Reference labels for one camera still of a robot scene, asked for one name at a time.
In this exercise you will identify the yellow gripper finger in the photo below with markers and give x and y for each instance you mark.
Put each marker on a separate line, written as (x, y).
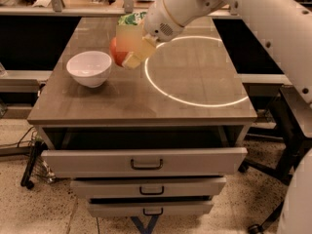
(136, 58)
(128, 37)

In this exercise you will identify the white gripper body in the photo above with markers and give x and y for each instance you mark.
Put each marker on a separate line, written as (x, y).
(158, 20)

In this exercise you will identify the red apple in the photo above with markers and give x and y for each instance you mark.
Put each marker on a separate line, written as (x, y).
(117, 56)

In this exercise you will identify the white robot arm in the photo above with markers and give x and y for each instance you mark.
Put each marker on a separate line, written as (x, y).
(282, 27)

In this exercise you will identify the white bowl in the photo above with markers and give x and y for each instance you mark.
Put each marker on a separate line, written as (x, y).
(90, 69)

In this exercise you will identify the green chip bag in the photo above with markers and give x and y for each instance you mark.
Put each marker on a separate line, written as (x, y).
(132, 19)

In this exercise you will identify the grey drawer cabinet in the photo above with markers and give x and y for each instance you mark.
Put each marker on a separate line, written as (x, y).
(187, 95)

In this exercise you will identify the top grey drawer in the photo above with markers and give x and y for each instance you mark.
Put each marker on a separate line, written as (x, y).
(145, 162)

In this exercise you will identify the grey drawer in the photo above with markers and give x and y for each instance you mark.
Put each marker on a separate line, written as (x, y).
(151, 209)
(148, 187)
(145, 162)

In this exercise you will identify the middle grey drawer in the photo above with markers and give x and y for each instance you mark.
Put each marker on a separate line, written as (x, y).
(148, 187)

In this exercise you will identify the bottom grey drawer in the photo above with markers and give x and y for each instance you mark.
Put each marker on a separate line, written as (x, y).
(151, 209)

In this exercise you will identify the black office chair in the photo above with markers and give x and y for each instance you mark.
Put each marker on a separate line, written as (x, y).
(293, 126)

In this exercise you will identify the metal shelf rail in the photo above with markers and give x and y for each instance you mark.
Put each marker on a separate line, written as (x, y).
(81, 4)

